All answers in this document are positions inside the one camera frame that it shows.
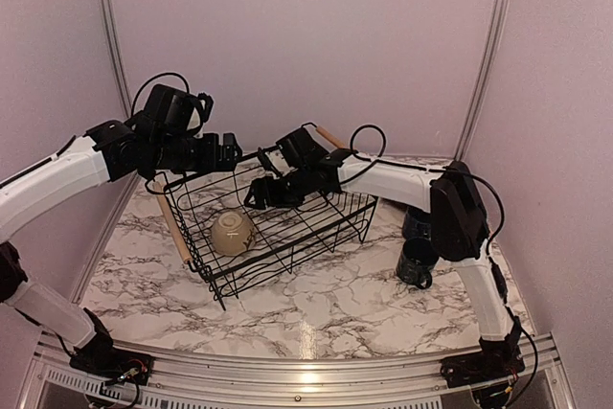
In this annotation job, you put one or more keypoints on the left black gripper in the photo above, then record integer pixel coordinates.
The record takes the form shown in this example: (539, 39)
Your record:
(227, 161)

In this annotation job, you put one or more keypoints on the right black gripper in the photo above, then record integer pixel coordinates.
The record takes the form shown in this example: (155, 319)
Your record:
(260, 186)

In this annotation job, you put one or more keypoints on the beige ceramic bowl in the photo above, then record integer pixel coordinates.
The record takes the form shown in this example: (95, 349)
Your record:
(233, 233)

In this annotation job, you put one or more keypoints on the black wire dish rack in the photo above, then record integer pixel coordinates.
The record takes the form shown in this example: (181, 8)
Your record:
(286, 237)

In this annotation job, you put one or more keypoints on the navy blue mug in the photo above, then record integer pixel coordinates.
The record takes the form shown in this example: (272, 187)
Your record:
(416, 224)

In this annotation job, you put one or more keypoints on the dark green mug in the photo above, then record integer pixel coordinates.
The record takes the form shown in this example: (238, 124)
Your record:
(416, 262)

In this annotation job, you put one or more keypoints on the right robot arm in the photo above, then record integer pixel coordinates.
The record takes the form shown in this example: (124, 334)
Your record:
(459, 231)

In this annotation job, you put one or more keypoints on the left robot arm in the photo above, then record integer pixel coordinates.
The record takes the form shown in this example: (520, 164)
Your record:
(165, 135)

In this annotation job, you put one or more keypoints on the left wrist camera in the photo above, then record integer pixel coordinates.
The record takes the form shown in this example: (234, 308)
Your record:
(203, 104)

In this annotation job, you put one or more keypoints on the right wooden rack handle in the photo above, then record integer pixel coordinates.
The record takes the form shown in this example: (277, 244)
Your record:
(333, 140)

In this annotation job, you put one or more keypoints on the wooden rack handle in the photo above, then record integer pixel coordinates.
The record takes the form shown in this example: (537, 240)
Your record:
(333, 140)
(175, 232)

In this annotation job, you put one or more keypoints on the left wooden rack handle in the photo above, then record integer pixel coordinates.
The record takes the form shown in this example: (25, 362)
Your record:
(175, 232)

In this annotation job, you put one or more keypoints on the left aluminium corner post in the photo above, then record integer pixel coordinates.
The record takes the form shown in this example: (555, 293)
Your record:
(114, 50)

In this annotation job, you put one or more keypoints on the aluminium corner post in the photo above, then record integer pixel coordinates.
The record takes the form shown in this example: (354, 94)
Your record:
(478, 96)
(114, 50)

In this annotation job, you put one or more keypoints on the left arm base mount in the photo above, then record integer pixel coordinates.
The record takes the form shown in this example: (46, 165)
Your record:
(100, 357)

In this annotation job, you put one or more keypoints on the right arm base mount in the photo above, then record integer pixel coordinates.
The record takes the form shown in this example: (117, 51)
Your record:
(483, 366)

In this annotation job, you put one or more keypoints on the right aluminium corner post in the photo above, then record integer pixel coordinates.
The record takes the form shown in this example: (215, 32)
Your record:
(478, 96)

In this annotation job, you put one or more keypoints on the aluminium front frame rail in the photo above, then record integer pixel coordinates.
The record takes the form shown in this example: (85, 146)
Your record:
(197, 380)

